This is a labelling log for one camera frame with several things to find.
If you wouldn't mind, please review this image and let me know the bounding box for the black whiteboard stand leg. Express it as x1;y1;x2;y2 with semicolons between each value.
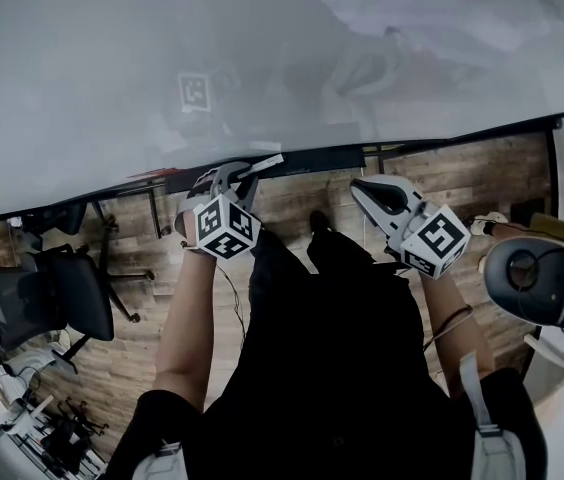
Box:
90;180;174;242

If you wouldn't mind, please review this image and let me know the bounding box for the black whiteboard frame post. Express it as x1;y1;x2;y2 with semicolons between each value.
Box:
543;116;564;222

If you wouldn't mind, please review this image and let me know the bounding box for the grey backpack strap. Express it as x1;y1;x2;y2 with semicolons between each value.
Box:
458;351;529;480
130;437;189;480

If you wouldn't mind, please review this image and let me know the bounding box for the white whiteboard marker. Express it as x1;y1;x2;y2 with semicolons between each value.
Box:
235;153;285;177

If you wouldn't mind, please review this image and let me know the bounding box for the person's black clothing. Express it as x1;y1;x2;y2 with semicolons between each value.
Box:
110;226;549;480

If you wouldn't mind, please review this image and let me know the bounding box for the person's left forearm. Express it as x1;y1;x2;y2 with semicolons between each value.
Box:
153;211;224;415

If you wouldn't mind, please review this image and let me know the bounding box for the thin black hanging cable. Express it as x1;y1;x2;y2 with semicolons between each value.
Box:
216;261;251;342

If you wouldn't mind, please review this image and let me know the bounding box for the grey black headset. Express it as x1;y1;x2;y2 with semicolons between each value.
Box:
483;236;564;360

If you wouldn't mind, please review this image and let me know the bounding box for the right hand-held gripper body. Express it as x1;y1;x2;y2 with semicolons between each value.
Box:
384;187;471;281

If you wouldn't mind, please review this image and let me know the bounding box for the black mesh office chair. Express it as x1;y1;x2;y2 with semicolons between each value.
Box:
0;201;157;375

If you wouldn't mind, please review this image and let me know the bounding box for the red flat item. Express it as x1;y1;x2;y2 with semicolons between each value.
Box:
125;166;184;180

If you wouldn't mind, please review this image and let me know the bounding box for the large white whiteboard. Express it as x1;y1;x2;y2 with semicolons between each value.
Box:
0;0;564;227

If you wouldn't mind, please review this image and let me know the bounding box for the thin cable on forearm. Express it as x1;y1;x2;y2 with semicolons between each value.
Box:
421;304;475;355

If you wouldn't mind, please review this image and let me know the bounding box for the person's right forearm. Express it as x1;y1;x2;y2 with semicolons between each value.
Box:
419;266;497;400

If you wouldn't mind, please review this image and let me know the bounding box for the person's black shoe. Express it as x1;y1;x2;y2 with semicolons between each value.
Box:
307;209;333;235

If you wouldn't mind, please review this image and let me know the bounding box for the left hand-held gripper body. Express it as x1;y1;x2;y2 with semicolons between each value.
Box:
174;167;262;261

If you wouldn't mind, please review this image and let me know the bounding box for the cluttered white desk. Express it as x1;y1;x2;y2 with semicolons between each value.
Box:
0;330;111;480

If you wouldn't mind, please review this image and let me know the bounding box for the black whiteboard tray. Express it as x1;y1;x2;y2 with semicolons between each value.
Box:
163;146;367;195

